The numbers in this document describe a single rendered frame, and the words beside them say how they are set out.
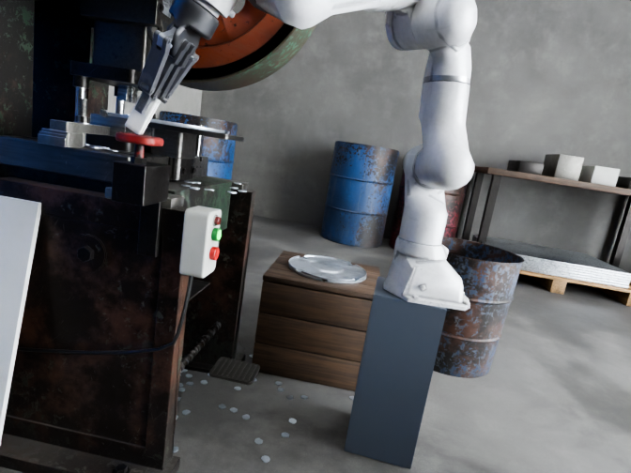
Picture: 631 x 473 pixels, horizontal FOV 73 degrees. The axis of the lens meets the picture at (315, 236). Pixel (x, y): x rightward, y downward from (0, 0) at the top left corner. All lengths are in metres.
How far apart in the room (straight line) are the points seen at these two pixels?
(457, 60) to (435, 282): 0.52
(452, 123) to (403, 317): 0.48
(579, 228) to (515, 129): 1.16
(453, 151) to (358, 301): 0.62
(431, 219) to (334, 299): 0.49
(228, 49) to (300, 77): 3.01
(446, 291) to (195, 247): 0.61
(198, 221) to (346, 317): 0.73
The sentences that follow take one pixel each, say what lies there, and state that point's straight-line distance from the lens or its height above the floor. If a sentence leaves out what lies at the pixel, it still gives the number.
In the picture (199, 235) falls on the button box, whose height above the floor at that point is 0.58.
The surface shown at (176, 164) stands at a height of 0.69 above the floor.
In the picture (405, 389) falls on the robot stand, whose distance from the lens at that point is 1.17.
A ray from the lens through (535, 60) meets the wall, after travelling 4.69.
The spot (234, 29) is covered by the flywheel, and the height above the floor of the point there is 1.11.
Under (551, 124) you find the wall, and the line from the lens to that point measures 4.69.
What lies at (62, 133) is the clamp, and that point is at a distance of 1.02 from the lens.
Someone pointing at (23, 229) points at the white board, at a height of 0.53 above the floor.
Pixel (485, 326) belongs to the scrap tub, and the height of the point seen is 0.22.
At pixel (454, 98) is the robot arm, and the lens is 1.07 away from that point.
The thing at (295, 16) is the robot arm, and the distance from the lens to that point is 0.76.
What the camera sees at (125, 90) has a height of 0.85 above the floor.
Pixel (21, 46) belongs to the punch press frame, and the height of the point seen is 0.90.
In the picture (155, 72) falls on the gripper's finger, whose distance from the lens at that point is 0.77.
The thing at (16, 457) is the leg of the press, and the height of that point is 0.03.
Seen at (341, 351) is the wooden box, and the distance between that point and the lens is 1.47.
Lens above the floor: 0.78
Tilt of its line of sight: 11 degrees down
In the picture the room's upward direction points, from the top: 9 degrees clockwise
